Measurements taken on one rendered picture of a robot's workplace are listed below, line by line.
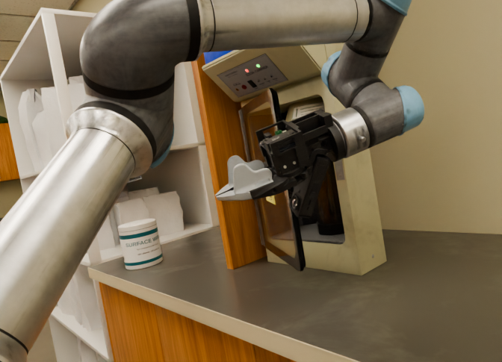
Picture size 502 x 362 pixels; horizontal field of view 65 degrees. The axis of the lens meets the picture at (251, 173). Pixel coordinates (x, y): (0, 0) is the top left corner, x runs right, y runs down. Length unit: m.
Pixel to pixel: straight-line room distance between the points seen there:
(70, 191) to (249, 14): 0.30
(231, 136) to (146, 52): 0.71
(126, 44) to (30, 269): 0.26
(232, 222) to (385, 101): 0.63
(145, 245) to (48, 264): 0.99
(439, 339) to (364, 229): 0.36
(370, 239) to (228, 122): 0.51
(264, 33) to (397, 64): 0.83
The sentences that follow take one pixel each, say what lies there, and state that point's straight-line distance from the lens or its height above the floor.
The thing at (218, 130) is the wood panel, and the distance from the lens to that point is 1.14.
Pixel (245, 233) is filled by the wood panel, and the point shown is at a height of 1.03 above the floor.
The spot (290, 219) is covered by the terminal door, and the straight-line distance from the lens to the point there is 0.85.
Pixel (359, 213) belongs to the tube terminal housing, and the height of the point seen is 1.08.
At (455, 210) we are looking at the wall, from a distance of 1.29.
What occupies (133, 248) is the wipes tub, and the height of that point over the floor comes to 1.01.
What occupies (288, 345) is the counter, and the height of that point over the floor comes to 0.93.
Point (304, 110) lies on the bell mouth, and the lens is 1.01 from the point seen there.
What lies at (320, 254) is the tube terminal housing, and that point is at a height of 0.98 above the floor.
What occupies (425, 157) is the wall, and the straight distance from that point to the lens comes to 1.30.
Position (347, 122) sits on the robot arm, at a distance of 0.63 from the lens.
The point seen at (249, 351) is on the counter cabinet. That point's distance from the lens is 0.90.
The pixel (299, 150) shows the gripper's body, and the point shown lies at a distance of 0.59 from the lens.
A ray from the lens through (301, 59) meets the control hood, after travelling 0.90.
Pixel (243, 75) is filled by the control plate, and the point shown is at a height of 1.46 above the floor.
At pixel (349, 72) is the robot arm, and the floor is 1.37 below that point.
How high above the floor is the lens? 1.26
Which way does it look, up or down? 3 degrees down
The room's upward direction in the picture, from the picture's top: 10 degrees counter-clockwise
